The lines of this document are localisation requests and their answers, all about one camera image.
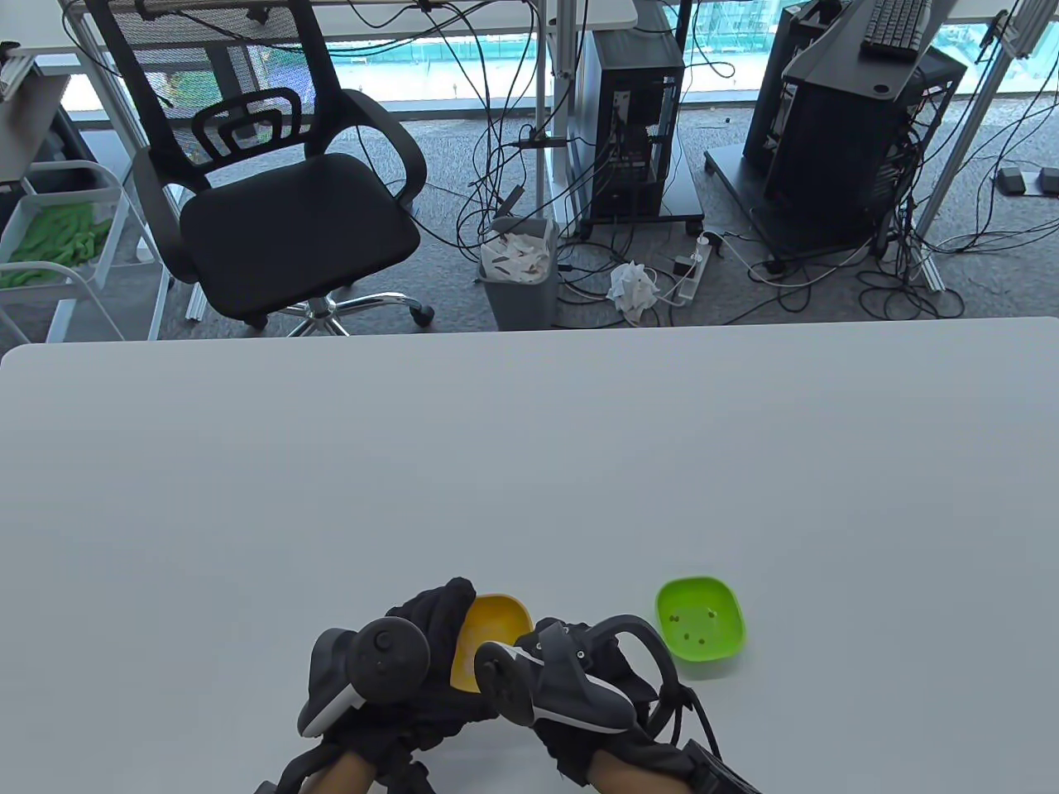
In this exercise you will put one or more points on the person's left hand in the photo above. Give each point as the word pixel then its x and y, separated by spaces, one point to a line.
pixel 443 616

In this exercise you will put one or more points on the person's right hand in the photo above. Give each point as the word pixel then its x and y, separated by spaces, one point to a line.
pixel 620 744

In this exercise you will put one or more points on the yellow small dish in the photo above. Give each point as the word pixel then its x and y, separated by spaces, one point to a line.
pixel 496 616

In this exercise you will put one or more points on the black white controller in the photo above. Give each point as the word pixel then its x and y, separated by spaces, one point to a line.
pixel 389 657
pixel 571 691

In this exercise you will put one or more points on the group of green mung beans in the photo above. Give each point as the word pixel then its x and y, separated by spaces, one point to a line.
pixel 702 639

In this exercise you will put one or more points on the green small dish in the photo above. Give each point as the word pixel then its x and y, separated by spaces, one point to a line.
pixel 720 649

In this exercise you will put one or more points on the person's left forearm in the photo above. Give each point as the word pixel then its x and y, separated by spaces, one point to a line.
pixel 339 773

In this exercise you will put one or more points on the grey trash bin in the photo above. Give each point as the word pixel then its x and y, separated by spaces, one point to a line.
pixel 517 306

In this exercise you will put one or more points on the white trash bag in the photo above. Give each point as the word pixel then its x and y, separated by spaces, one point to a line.
pixel 517 256

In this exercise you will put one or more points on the crumpled white paper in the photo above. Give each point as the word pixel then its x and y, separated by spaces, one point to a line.
pixel 633 285

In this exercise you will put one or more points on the black mesh office chair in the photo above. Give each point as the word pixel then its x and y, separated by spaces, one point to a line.
pixel 298 223

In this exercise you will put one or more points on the white power strip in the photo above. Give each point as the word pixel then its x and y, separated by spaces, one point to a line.
pixel 693 277

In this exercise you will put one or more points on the white metal trolley cart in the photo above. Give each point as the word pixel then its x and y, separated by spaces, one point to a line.
pixel 62 322

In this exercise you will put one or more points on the black rolling platform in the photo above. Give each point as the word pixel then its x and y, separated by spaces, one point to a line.
pixel 685 194

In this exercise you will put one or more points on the black flat floor platform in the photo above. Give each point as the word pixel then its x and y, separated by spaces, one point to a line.
pixel 736 178

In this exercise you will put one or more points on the green cloth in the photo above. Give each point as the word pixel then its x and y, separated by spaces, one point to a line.
pixel 58 236

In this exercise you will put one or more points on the large black computer tower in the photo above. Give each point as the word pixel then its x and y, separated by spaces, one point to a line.
pixel 836 165

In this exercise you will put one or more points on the black tilted desk panel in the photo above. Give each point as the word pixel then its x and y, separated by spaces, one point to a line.
pixel 836 62

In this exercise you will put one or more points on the grey foot pedal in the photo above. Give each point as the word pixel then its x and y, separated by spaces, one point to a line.
pixel 1049 182
pixel 1010 182

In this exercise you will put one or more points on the black keyboard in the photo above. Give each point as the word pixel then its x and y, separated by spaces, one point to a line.
pixel 893 25

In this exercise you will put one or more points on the white desk post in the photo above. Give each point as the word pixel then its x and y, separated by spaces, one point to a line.
pixel 563 99

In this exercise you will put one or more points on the silver aluminium frame leg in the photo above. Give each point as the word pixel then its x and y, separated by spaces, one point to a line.
pixel 951 165

